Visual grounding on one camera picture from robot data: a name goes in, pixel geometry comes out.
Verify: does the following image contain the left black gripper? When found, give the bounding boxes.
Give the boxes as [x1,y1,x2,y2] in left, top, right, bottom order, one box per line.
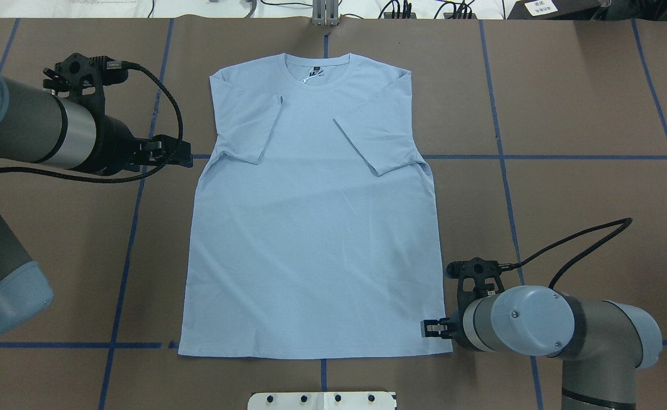
[93,117,193,174]

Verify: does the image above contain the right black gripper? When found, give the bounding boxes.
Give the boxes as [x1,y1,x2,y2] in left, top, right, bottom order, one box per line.
[420,310,471,349]

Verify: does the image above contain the light blue t-shirt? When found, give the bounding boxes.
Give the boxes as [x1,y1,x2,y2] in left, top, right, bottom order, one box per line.
[178,54,452,360]

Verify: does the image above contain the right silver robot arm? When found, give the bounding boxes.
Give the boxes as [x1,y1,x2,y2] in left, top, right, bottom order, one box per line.
[421,285,663,409]

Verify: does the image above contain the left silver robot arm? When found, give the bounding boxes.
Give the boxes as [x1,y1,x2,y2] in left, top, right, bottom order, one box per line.
[0,54,193,337]

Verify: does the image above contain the shirt neck label tag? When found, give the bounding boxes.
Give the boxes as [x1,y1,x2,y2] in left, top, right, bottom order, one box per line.
[301,67,325,84]

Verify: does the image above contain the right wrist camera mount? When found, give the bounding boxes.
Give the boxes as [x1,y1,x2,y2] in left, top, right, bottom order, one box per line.
[444,257,511,313]

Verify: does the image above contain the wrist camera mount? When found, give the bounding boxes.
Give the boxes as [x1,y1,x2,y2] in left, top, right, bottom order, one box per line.
[42,54,129,112]
[444,257,511,313]

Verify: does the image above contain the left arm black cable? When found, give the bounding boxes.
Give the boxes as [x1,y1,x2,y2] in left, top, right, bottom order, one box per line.
[0,61,185,184]

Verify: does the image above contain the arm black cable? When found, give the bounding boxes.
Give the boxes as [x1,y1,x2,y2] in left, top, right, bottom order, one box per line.
[0,61,185,184]
[499,218,633,291]

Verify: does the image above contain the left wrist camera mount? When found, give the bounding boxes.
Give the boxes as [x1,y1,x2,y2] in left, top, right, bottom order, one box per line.
[42,54,129,112]

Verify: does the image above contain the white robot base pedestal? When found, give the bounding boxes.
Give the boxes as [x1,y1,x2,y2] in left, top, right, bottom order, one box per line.
[247,390,398,409]

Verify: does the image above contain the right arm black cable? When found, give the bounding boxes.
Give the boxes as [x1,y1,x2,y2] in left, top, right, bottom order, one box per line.
[499,218,633,291]

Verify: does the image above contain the aluminium frame post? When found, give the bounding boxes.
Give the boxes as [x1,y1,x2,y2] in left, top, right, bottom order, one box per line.
[311,0,340,27]

